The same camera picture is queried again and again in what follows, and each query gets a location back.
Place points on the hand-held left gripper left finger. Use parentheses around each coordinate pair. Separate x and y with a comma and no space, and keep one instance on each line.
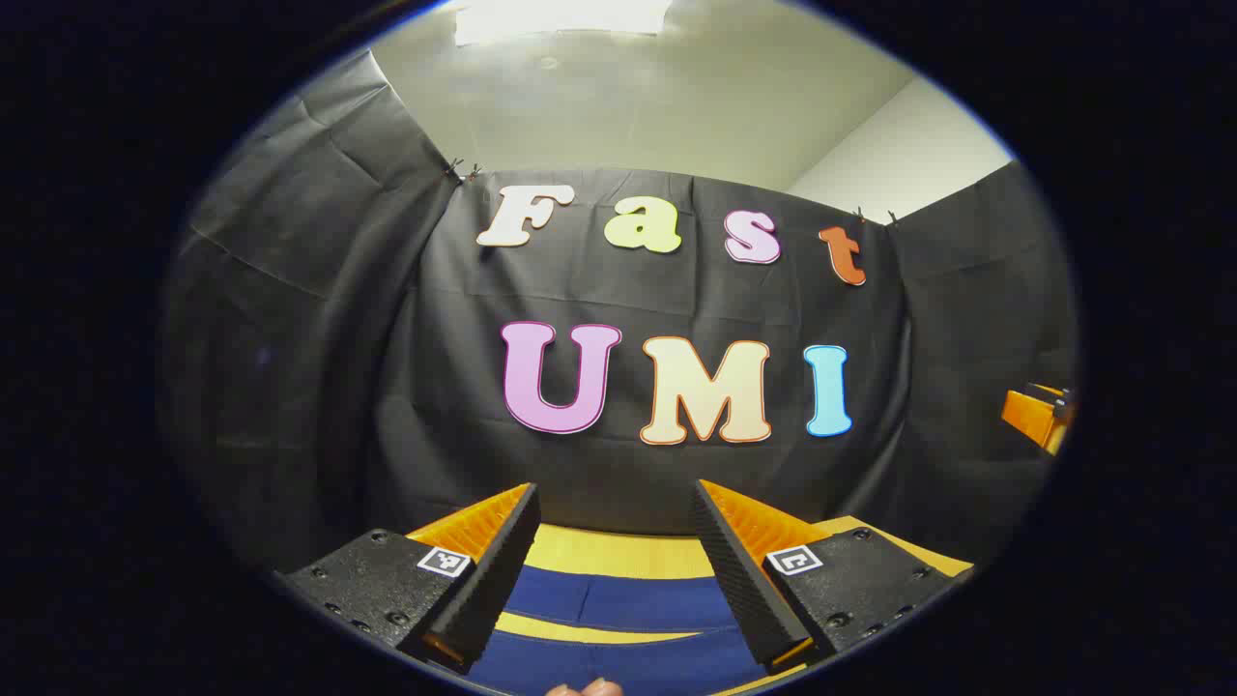
(493,590)

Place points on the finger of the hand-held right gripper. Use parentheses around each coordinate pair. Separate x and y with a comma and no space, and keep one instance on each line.
(1029,418)

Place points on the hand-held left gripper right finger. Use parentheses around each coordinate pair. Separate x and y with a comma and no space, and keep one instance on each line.
(739,580)

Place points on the blue jeans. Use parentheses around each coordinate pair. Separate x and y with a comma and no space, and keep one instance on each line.
(618,604)

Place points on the black backdrop cloth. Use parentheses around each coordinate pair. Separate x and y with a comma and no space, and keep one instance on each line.
(387,387)

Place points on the ceiling light panel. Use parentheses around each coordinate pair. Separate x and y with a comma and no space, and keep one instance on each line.
(560,19)

